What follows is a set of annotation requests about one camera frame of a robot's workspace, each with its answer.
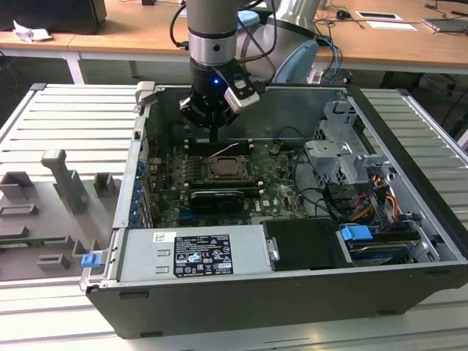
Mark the silver metal drive cage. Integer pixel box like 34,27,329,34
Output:
302,99,396,187

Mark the grey plastic case latch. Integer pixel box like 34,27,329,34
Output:
134,80,159,107

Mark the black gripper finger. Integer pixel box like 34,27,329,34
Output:
178,94,216,143
214,107,241,143

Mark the dark grey PC case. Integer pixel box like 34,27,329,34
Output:
84,80,468,339

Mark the green RAM stick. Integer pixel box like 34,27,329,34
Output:
0,236,69,247

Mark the thin black wire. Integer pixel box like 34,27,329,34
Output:
272,126,305,143

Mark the grey parts rack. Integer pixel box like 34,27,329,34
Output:
0,148,124,282

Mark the grey laptop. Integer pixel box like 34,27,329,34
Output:
422,16,468,36

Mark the black plastic shroud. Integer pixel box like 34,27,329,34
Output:
263,219,352,272

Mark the CPU socket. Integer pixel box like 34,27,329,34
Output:
205,153,255,183

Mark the thick black cable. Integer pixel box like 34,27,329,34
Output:
291,148,307,193
296,186,339,222

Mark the wooden desk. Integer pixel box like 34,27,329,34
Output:
0,0,468,86

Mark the desk cable grommet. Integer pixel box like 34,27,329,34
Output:
356,10,403,21

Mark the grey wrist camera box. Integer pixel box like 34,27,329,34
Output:
222,72,261,113

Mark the green motherboard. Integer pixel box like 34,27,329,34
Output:
146,140,319,227

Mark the graphics card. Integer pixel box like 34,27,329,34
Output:
189,189,245,214

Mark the blue cable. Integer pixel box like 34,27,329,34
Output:
317,34,344,86

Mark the hard disk in blue carrier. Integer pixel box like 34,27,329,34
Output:
338,224,421,267

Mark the crumpled white paper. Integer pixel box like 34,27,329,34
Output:
12,20,53,43

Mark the black monitor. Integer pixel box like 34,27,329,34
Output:
0,0,107,36

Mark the grey power supply unit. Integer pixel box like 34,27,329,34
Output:
118,224,273,282

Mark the metal locking lever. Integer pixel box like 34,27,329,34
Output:
211,143,239,158
210,174,255,182

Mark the yellow red wire bundle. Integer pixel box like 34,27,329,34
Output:
350,174,399,224

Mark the blue plastic latch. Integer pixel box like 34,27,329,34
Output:
80,253,102,270

